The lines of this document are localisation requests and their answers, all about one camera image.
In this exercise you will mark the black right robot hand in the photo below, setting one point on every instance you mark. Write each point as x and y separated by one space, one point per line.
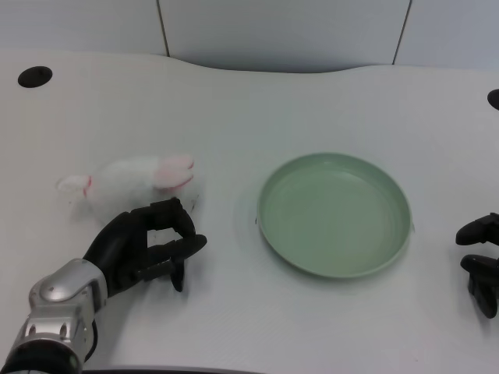
482 269

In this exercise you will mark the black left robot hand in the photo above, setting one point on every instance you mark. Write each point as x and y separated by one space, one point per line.
124 241

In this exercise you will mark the white plush rabbit doll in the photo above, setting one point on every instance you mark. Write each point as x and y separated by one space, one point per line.
124 183

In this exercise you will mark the green round plate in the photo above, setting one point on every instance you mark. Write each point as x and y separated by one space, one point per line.
334 215

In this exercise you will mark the black round table grommet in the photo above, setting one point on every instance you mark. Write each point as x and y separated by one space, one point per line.
494 99
34 76

